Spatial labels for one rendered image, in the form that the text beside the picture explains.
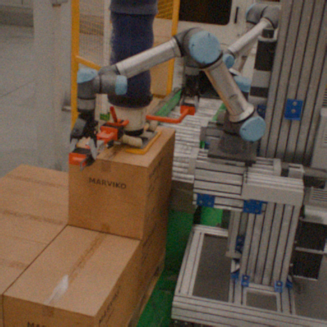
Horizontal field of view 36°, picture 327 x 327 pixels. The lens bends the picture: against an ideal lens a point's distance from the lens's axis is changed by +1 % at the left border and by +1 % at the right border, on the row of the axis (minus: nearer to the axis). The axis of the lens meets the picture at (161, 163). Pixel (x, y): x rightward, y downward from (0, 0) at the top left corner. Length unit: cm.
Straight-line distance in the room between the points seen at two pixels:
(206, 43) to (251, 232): 114
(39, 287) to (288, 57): 149
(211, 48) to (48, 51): 210
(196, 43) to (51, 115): 222
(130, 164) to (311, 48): 98
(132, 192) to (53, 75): 174
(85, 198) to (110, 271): 43
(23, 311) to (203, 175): 99
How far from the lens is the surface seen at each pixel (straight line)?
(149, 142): 259
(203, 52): 201
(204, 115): 460
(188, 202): 309
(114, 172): 241
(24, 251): 246
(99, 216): 254
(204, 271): 295
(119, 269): 231
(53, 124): 405
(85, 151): 208
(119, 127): 240
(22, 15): 1269
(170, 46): 214
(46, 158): 418
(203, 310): 266
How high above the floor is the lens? 187
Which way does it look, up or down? 23 degrees down
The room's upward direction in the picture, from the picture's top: 5 degrees clockwise
